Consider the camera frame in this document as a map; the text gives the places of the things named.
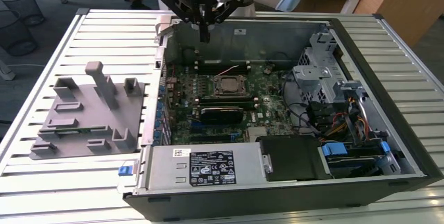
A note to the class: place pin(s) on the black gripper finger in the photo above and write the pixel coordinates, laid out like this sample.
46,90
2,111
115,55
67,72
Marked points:
226,13
180,8

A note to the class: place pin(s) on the metal locking lever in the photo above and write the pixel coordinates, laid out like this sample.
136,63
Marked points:
227,71

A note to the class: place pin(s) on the CPU socket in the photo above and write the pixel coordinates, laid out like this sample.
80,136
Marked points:
230,94

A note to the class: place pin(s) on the black chair base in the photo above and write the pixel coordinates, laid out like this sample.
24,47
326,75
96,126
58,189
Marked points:
140,4

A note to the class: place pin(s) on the black RAM slot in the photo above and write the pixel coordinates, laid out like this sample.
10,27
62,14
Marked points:
227,101
243,72
208,63
208,69
208,66
227,98

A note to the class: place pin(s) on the silver metal drive cage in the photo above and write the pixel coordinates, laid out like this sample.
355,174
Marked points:
312,74

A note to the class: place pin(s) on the black graphics card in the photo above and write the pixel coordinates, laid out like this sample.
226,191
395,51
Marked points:
222,116

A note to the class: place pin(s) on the green motherboard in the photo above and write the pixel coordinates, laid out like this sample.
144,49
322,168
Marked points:
274,109

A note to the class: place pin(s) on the silver chipset heatsink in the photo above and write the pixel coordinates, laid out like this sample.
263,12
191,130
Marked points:
258,132

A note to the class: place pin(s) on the blue expansion slot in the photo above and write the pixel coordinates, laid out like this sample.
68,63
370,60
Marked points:
231,137

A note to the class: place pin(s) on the grey parts rack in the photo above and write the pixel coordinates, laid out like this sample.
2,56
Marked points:
94,120

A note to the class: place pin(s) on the wooden cabinet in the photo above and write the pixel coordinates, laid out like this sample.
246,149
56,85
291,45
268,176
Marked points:
410,5

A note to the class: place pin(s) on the green RAM stick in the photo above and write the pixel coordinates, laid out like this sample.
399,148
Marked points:
84,131

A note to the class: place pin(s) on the silver power supply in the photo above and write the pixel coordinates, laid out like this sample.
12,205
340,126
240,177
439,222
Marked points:
167,164

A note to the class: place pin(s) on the blue disk carrier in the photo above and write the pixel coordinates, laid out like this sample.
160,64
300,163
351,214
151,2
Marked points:
332,152

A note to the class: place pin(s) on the blue plastic latch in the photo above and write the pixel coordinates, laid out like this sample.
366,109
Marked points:
126,170

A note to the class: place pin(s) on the blue carrier tab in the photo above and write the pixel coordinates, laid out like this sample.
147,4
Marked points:
384,148

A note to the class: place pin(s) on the black hard disk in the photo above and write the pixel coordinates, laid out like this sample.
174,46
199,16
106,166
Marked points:
350,168

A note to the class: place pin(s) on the black PC case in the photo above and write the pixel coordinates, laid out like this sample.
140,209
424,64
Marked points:
243,203

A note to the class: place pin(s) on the grey disk bay frame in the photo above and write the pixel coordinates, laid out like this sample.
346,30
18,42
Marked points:
350,86

